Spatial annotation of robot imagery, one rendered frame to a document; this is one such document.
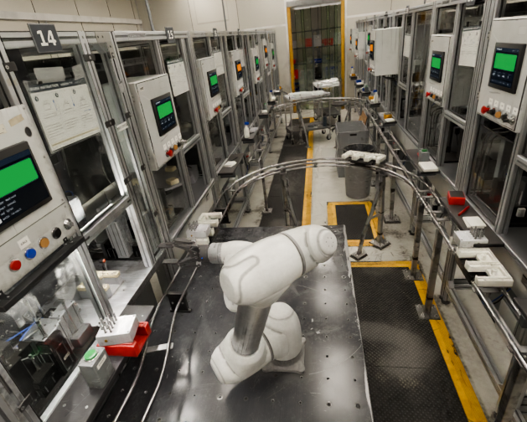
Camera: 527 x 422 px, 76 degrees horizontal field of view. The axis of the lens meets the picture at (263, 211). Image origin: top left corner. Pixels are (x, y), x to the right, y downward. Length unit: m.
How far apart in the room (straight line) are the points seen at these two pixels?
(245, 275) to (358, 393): 0.85
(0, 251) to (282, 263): 0.79
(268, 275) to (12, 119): 0.89
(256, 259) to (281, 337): 0.63
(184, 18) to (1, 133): 8.95
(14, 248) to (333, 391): 1.21
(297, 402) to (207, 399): 0.36
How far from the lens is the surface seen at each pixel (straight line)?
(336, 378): 1.55
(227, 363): 1.35
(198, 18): 9.88
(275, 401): 1.50
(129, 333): 1.42
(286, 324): 1.40
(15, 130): 1.27
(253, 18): 9.56
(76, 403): 1.45
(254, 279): 0.81
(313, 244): 0.87
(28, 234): 1.27
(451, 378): 2.51
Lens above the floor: 1.93
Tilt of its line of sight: 27 degrees down
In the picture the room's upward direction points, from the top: 7 degrees counter-clockwise
